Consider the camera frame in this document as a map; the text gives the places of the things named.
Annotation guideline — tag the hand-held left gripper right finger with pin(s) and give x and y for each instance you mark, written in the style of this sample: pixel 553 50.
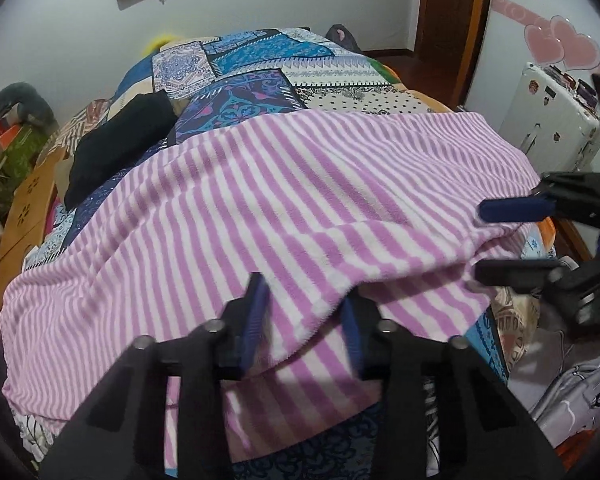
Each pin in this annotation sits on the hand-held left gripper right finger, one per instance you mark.
pixel 352 340

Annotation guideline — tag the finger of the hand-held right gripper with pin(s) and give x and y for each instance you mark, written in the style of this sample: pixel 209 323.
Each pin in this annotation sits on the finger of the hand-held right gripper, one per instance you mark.
pixel 515 209
pixel 515 272

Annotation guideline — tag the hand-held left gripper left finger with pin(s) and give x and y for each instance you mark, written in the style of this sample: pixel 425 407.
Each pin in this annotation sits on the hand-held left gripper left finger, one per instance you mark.
pixel 252 320

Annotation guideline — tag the pink striped pants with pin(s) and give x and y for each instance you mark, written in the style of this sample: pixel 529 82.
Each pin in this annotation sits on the pink striped pants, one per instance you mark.
pixel 280 200

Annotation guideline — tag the grey white bedsheet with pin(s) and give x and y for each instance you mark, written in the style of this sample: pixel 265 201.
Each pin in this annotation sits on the grey white bedsheet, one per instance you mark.
pixel 565 375

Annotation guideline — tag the white suitcase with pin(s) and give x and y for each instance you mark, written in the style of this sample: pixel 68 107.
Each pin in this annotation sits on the white suitcase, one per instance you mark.
pixel 545 110

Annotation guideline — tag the wooden door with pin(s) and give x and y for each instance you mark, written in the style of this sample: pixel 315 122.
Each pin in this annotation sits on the wooden door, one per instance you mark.
pixel 450 10

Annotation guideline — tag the black folded garment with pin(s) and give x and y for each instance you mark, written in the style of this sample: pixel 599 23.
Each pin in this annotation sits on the black folded garment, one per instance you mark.
pixel 120 140

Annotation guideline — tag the patchwork quilt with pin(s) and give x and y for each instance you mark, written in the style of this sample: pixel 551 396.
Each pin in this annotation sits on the patchwork quilt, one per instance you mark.
pixel 260 90

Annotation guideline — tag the grey backpack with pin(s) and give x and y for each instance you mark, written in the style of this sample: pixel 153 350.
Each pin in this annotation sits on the grey backpack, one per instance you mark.
pixel 342 37

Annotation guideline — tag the wooden lap desk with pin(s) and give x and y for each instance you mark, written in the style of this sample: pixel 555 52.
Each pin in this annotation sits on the wooden lap desk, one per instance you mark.
pixel 27 210

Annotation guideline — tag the striped orange cloth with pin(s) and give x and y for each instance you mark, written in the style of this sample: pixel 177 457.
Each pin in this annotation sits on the striped orange cloth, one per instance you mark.
pixel 80 125

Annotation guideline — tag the green storage box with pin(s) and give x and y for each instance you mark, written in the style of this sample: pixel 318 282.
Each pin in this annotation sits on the green storage box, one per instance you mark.
pixel 17 160

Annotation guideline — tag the grey plush toy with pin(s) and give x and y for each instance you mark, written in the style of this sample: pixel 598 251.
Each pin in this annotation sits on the grey plush toy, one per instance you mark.
pixel 30 105

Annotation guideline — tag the pink heart wall decoration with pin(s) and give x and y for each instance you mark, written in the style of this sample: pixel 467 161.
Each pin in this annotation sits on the pink heart wall decoration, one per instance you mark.
pixel 565 42

